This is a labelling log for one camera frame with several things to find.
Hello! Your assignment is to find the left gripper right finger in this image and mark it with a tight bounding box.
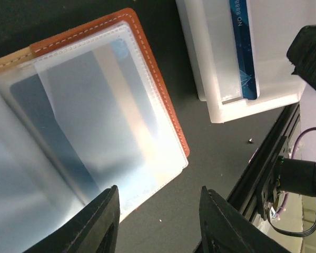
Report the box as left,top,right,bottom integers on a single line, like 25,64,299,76
194,186,288,253

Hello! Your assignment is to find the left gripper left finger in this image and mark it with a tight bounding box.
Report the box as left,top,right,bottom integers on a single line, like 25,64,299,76
26,185,120,252

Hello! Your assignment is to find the brown leather card holder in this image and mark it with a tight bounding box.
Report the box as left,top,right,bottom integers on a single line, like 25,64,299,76
0,7,191,227

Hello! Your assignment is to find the white bin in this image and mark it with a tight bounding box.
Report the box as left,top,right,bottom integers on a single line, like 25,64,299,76
176,1,316,123

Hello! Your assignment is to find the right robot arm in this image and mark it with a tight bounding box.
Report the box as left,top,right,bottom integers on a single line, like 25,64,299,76
274,25,316,197

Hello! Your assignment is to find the blue cards stack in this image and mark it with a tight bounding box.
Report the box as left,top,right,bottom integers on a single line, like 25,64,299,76
229,0,259,100

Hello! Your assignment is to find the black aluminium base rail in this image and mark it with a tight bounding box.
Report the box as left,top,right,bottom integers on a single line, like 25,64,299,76
227,103,300,222

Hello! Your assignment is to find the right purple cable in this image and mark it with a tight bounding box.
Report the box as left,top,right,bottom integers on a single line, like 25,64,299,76
273,126,316,222

